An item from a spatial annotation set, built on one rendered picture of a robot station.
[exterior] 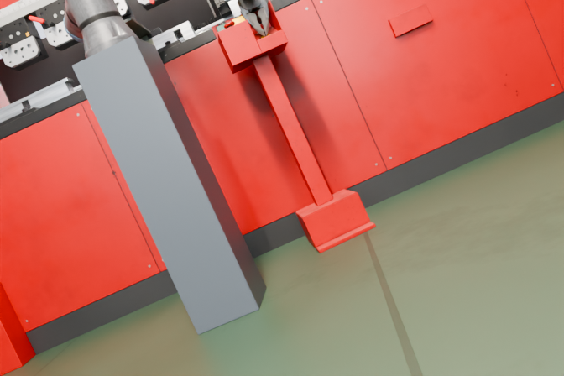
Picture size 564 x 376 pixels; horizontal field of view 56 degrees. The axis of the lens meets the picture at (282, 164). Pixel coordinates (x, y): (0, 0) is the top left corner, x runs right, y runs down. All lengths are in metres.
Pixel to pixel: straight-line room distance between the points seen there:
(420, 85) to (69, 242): 1.49
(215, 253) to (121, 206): 0.84
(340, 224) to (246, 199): 0.47
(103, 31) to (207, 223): 0.57
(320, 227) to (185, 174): 0.55
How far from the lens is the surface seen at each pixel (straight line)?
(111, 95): 1.45
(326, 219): 1.75
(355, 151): 2.07
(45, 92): 2.40
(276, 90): 1.81
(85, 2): 1.53
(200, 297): 1.45
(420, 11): 2.14
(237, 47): 1.78
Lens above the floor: 0.38
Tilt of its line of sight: 3 degrees down
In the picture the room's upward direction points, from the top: 24 degrees counter-clockwise
